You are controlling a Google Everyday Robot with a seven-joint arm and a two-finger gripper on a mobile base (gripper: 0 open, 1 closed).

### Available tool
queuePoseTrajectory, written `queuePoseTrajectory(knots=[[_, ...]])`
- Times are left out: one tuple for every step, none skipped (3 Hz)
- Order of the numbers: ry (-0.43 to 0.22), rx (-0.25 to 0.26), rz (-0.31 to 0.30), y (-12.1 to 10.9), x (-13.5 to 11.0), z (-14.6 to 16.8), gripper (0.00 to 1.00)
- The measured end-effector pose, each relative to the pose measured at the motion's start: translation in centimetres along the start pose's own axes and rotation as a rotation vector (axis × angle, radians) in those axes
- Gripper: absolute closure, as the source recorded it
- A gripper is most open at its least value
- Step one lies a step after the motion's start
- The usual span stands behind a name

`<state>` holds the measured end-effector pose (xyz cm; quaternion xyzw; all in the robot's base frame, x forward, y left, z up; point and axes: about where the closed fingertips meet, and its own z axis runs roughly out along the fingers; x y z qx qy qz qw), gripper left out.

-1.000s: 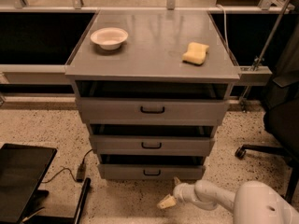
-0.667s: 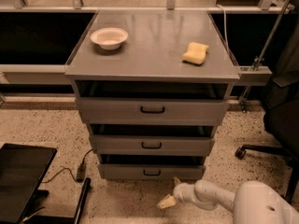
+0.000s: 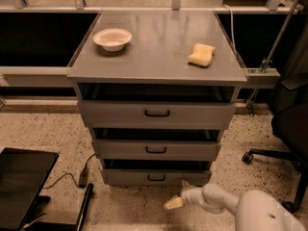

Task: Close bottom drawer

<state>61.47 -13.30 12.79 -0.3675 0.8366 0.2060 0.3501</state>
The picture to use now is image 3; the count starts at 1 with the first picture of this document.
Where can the grey top drawer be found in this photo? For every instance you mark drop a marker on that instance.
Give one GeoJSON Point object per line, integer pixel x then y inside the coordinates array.
{"type": "Point", "coordinates": [156, 106]}

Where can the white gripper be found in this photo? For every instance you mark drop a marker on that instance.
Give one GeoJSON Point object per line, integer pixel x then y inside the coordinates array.
{"type": "Point", "coordinates": [187, 195]}

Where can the grey drawer cabinet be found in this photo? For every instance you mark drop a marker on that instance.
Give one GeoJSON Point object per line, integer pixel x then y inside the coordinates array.
{"type": "Point", "coordinates": [157, 109]}

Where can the black office chair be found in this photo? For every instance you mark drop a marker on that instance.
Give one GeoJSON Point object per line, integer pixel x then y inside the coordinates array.
{"type": "Point", "coordinates": [290, 117]}

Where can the grey drawer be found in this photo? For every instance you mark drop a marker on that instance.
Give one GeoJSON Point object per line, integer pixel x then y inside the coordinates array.
{"type": "Point", "coordinates": [156, 106]}
{"type": "Point", "coordinates": [156, 144]}
{"type": "Point", "coordinates": [155, 172]}

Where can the grey middle drawer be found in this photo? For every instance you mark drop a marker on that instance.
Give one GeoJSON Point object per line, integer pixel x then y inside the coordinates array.
{"type": "Point", "coordinates": [156, 144]}

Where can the black power adapter with cable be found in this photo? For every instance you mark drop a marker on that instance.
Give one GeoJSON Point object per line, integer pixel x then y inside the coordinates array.
{"type": "Point", "coordinates": [82, 180]}

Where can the white bowl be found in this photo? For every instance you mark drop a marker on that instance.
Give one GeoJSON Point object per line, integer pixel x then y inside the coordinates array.
{"type": "Point", "coordinates": [112, 40]}

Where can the grey rail frame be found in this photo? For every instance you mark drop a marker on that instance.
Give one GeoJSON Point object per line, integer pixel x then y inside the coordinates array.
{"type": "Point", "coordinates": [35, 76]}

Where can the yellow sponge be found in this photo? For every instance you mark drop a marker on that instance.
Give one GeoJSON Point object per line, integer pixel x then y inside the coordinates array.
{"type": "Point", "coordinates": [202, 54]}

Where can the black monitor screen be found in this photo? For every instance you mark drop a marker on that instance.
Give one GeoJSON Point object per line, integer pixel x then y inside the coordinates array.
{"type": "Point", "coordinates": [23, 173]}

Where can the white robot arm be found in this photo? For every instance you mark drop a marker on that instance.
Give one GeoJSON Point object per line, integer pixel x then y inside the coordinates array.
{"type": "Point", "coordinates": [253, 210]}

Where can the grey bottom drawer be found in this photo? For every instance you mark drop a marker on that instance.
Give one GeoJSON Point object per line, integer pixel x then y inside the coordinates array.
{"type": "Point", "coordinates": [155, 172]}

